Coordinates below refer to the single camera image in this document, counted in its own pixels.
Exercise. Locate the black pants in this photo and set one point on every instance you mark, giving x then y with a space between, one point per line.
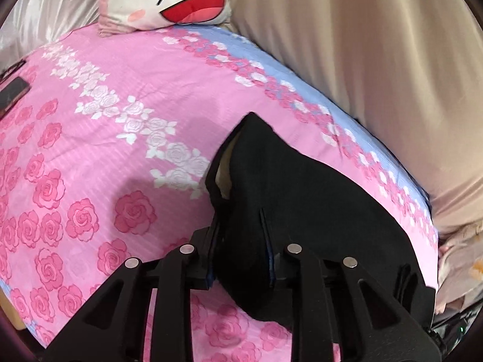
302 196

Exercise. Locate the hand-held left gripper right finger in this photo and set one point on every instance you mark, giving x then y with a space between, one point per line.
302 275

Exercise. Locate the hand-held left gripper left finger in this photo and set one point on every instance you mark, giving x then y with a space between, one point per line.
169 282

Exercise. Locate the beige cloth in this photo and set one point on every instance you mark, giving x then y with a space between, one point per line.
377 52

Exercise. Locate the pale floral blanket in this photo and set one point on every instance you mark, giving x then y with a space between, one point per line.
460 267

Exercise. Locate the shiny white cloth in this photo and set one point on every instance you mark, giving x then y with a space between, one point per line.
49 7

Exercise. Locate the black phone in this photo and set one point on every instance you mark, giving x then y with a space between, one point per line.
11 93

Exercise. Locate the pink rose print bedsheet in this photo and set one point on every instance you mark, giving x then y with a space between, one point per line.
113 120

